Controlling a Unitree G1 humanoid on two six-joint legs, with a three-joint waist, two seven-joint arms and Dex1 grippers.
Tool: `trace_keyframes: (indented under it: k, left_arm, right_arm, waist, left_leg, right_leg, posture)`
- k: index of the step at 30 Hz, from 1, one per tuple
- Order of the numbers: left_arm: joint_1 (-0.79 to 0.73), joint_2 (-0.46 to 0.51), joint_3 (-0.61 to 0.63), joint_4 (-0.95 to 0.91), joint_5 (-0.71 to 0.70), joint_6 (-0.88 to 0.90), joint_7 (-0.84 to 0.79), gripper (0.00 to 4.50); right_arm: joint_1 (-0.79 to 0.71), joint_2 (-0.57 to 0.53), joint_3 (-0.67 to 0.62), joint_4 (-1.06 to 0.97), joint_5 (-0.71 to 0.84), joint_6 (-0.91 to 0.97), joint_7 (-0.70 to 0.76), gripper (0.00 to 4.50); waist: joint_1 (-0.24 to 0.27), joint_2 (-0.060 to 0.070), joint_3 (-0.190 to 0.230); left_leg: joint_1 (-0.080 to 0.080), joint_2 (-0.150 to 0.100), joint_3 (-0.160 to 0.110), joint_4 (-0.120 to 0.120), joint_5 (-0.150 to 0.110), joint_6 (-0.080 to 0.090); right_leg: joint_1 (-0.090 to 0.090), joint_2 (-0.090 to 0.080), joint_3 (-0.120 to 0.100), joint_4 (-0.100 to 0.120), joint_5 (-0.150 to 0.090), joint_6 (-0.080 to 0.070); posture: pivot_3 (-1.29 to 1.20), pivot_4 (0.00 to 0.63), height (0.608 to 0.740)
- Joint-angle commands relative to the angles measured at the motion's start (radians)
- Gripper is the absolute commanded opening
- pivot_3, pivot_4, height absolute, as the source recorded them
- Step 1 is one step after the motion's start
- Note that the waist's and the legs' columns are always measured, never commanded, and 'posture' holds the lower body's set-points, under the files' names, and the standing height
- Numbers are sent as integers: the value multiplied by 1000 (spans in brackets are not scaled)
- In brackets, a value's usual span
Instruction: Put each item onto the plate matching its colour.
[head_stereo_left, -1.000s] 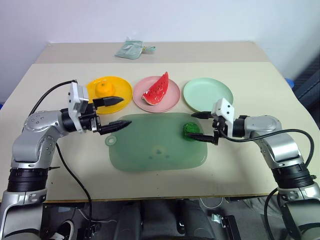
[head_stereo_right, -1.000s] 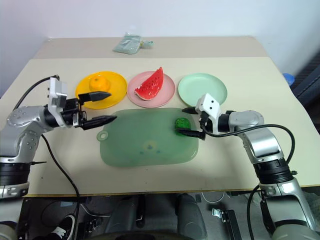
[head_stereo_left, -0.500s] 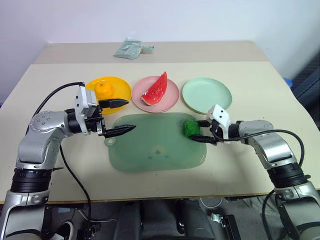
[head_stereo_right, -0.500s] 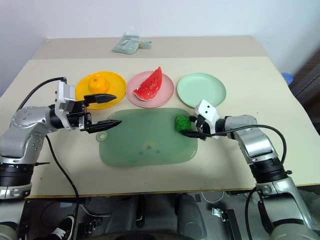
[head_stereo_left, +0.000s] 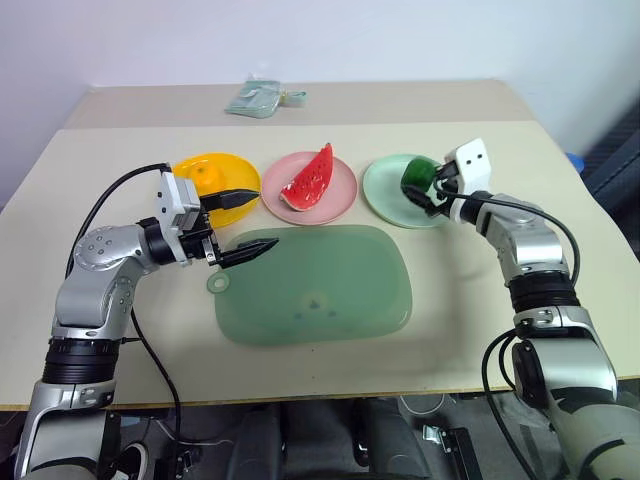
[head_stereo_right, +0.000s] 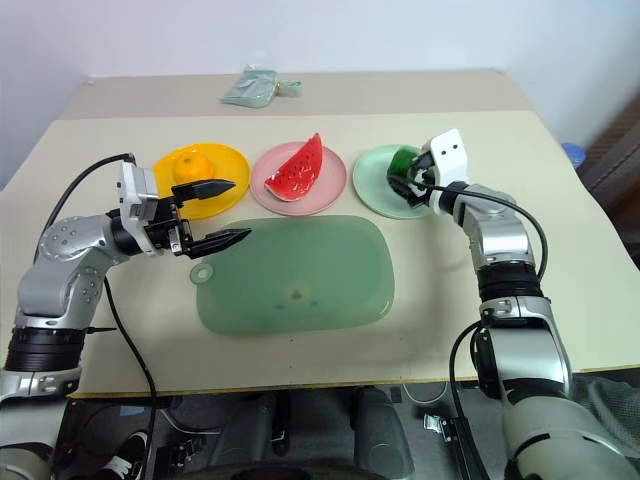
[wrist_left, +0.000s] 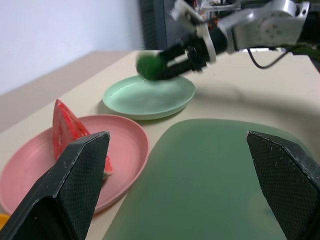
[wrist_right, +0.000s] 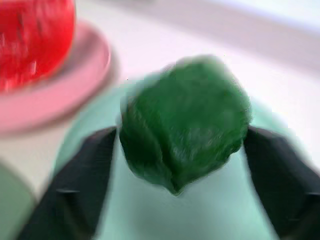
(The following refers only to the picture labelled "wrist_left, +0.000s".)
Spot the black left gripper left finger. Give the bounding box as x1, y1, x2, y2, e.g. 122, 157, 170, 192
0, 130, 111, 240

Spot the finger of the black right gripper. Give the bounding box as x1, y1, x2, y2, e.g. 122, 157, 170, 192
155, 43, 189, 65
155, 60, 196, 81

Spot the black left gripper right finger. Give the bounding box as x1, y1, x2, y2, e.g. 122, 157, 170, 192
246, 130, 320, 240

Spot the dark green round vegetable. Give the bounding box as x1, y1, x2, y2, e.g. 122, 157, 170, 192
136, 51, 166, 81

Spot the light green round plate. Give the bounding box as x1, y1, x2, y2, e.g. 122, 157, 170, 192
102, 74, 197, 121

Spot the yellow plate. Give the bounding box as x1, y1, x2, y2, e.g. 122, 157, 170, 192
0, 213, 11, 228

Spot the pink round plate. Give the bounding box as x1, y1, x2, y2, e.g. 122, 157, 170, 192
0, 114, 150, 215

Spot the dark grey cabinet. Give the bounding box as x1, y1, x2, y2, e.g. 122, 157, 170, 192
138, 0, 181, 52

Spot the robot torso with wiring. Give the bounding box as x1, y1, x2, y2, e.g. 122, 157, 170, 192
190, 0, 244, 29

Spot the red watermelon slice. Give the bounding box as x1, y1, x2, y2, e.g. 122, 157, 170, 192
51, 99, 115, 179

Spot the dark green tray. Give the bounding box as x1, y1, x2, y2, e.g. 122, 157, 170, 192
101, 118, 311, 240

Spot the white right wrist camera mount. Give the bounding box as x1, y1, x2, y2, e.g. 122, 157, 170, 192
171, 0, 217, 64

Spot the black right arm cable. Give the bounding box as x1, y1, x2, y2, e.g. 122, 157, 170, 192
246, 44, 301, 70

